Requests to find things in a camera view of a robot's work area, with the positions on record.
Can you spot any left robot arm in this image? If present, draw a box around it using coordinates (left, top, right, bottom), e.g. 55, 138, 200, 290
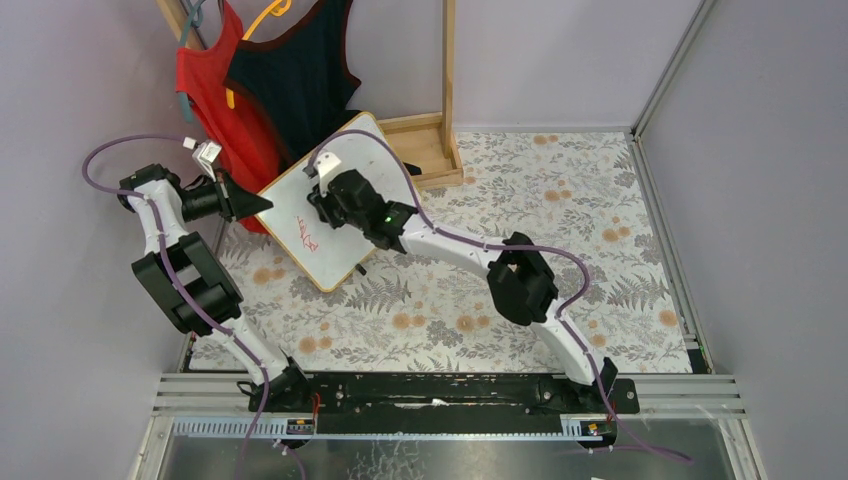
119, 164, 312, 412

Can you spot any yellow clothes hanger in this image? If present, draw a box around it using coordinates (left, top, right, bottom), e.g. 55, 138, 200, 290
225, 0, 293, 110

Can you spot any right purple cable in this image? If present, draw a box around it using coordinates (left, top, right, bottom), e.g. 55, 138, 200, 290
305, 129, 694, 465

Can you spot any purple cable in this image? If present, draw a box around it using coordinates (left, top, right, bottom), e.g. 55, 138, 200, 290
81, 134, 310, 480
305, 129, 694, 465

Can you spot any wooden clothes rack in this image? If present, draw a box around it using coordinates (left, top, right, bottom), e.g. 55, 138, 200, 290
156, 0, 465, 191

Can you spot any yellow framed whiteboard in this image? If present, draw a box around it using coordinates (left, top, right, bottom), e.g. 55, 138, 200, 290
257, 112, 414, 292

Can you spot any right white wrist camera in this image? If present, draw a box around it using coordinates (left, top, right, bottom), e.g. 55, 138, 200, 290
303, 150, 342, 196

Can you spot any teal clothes hanger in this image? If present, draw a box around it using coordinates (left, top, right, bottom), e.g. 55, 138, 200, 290
177, 0, 207, 124

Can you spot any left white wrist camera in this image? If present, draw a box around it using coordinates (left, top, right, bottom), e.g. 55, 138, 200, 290
182, 137, 222, 179

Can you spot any navy tank top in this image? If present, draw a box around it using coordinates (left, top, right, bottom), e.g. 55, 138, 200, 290
224, 1, 361, 166

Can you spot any red tank top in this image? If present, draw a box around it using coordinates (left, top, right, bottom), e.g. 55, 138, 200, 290
176, 2, 282, 194

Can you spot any floral table mat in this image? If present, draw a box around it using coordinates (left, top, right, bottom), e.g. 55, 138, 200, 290
220, 132, 691, 373

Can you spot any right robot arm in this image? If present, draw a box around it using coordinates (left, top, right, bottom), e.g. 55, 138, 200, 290
306, 167, 618, 400

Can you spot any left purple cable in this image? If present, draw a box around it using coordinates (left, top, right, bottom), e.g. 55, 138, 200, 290
81, 134, 310, 480

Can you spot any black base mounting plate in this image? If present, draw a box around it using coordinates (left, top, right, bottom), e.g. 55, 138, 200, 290
248, 370, 641, 436

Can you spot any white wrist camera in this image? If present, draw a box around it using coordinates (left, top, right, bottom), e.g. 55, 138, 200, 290
182, 137, 222, 179
303, 150, 342, 196

